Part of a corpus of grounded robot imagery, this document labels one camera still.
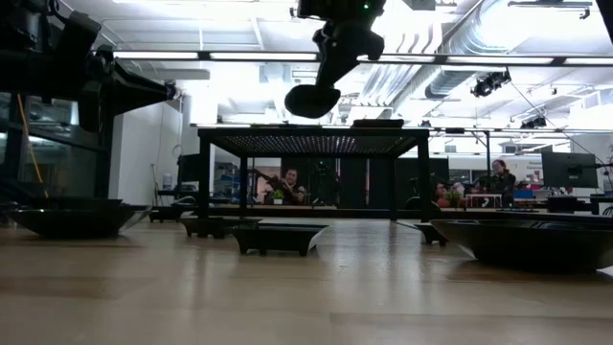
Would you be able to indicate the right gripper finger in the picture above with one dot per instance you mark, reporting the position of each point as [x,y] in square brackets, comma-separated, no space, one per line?
[342,71]
[326,72]

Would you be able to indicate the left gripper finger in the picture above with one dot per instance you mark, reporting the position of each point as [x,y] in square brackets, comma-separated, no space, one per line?
[134,101]
[134,81]

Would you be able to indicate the deep black square plate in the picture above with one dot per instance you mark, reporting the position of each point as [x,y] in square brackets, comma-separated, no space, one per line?
[377,123]

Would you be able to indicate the small black square plate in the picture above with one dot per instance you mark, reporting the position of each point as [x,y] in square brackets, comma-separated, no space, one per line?
[431,234]
[215,227]
[277,239]

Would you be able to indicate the black round plate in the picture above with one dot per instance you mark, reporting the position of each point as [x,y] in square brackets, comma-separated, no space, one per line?
[527,246]

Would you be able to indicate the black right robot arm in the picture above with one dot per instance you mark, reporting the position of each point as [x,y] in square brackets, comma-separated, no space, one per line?
[335,9]

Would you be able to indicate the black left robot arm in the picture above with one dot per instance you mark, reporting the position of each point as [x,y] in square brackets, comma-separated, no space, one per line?
[29,72]

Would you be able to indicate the dark glass partition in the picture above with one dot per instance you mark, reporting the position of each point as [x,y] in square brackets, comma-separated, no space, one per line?
[62,167]

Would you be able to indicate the black perforated metal shelf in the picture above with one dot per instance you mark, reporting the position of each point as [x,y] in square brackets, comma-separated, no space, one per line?
[311,143]

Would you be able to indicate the black computer monitor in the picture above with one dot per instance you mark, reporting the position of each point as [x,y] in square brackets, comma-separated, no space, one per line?
[189,167]
[570,170]

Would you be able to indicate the white plastic jug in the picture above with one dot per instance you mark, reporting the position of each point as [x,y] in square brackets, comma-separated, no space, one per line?
[166,182]

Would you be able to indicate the black partition panel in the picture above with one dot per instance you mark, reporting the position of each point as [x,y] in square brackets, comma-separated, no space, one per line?
[353,182]

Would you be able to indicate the person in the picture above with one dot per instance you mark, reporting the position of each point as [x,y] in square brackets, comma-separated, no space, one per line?
[500,182]
[292,184]
[440,192]

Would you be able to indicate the small green potted plant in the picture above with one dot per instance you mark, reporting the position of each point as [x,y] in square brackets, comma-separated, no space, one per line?
[278,195]
[454,198]

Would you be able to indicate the black ceiling spotlight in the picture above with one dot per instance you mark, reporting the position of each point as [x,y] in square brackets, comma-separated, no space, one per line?
[484,86]
[534,123]

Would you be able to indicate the black metal table frame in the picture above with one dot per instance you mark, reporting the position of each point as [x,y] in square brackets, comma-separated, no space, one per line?
[364,212]

